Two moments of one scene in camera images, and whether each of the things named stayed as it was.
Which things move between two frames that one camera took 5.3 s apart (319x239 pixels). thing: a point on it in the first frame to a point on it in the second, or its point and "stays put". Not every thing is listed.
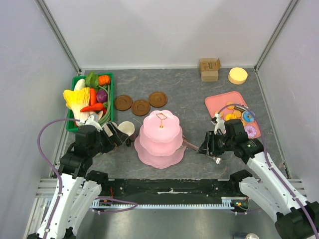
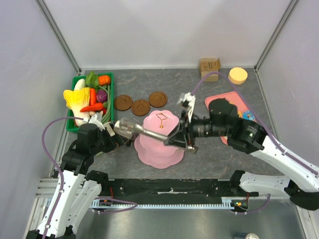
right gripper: [208, 146] to [185, 128]
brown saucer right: [157, 99] stays put
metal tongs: [188, 143] to [126, 130]
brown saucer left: [123, 102] stays put
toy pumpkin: [104, 79] stays put
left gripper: [115, 139] stays put
